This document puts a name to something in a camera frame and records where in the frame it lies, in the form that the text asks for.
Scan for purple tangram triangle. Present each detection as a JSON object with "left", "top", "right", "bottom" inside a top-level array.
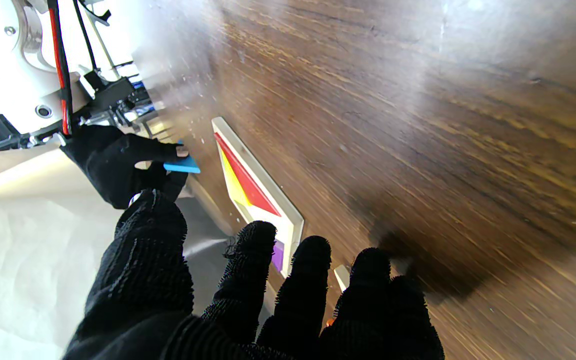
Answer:
[{"left": 271, "top": 240, "right": 285, "bottom": 272}]

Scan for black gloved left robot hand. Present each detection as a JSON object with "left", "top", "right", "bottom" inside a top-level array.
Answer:
[{"left": 63, "top": 189, "right": 445, "bottom": 360}]

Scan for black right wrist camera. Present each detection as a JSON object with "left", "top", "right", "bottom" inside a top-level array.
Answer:
[{"left": 82, "top": 70, "right": 141, "bottom": 118}]

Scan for blue tangram triangle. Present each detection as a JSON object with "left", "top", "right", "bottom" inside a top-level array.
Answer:
[{"left": 163, "top": 140, "right": 201, "bottom": 174}]

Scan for square wooden tangram tray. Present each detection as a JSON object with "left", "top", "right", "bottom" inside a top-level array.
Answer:
[{"left": 211, "top": 117, "right": 305, "bottom": 278}]

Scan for large yellow tangram triangle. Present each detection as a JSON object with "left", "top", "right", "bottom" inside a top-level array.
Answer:
[{"left": 218, "top": 149, "right": 253, "bottom": 207}]

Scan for natural wood tangram triangle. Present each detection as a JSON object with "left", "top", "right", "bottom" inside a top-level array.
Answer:
[{"left": 333, "top": 264, "right": 352, "bottom": 292}]

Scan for large red tangram triangle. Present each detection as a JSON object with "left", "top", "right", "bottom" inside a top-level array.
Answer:
[{"left": 214, "top": 132, "right": 282, "bottom": 217}]

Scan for red black right arm cables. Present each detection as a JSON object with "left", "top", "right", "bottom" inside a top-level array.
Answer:
[{"left": 47, "top": 0, "right": 100, "bottom": 137}]

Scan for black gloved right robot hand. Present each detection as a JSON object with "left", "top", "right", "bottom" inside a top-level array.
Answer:
[{"left": 60, "top": 125, "right": 191, "bottom": 210}]

